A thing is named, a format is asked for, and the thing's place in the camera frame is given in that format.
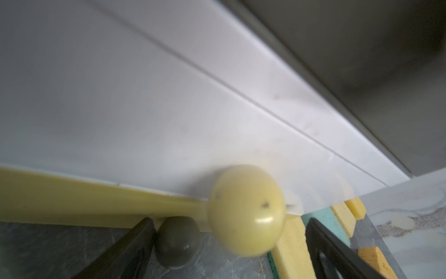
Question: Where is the light green sponge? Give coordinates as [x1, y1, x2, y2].
[301, 208, 351, 247]

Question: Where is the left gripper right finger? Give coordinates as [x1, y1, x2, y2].
[305, 218, 383, 279]

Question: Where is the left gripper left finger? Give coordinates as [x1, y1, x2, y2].
[74, 217, 156, 279]

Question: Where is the green three-drawer cabinet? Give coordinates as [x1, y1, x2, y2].
[0, 0, 446, 270]

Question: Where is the orange sponge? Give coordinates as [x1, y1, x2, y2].
[358, 246, 398, 279]

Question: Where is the yellow green-backed sponge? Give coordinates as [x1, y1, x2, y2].
[267, 215, 316, 279]

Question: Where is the bright yellow sponge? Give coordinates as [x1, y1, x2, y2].
[345, 197, 367, 220]

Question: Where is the pale yellow sponge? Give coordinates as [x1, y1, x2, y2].
[331, 202, 357, 238]

